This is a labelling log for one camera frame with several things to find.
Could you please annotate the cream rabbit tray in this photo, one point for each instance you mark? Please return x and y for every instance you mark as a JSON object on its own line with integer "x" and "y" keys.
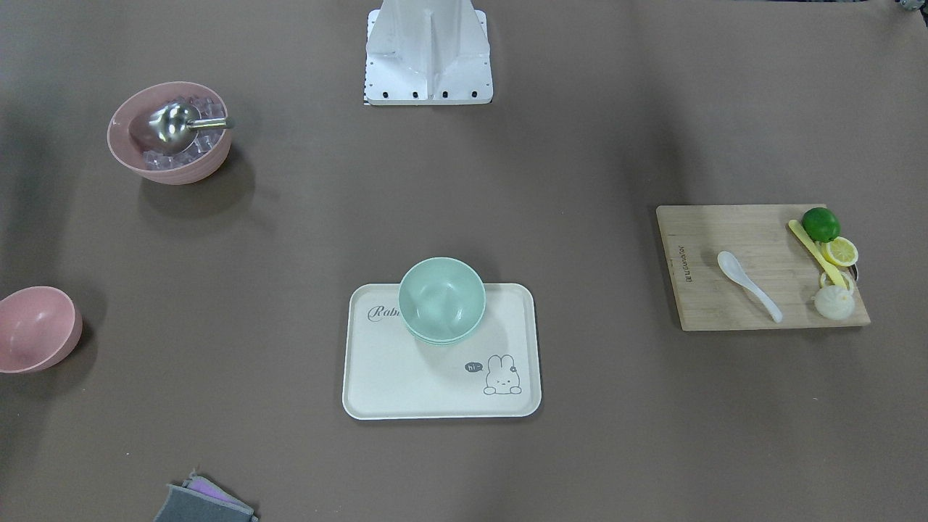
{"x": 389, "y": 374}

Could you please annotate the wooden cutting board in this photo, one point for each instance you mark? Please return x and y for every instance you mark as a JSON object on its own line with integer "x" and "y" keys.
{"x": 759, "y": 236}

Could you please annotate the purple cloth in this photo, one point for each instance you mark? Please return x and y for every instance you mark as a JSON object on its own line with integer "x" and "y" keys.
{"x": 205, "y": 486}

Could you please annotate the grey cloth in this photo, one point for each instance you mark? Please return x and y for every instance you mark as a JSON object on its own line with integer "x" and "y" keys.
{"x": 184, "y": 504}

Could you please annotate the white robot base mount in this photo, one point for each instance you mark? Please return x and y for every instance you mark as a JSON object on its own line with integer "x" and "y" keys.
{"x": 427, "y": 53}

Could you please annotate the metal ice scoop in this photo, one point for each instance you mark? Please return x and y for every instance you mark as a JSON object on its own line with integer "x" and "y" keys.
{"x": 174, "y": 127}

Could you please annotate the green lime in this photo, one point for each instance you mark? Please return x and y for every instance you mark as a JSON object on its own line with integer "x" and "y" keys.
{"x": 821, "y": 224}

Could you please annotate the lemon half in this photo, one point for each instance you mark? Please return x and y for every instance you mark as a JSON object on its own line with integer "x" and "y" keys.
{"x": 840, "y": 251}

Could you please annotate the pink bowl with ice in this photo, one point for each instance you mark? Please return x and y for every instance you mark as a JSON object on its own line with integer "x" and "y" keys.
{"x": 197, "y": 161}

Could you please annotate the white ceramic spoon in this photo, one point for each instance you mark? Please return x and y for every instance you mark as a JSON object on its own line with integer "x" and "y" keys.
{"x": 731, "y": 267}

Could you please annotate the green bowl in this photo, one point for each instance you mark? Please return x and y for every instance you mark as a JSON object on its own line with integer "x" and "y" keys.
{"x": 441, "y": 300}

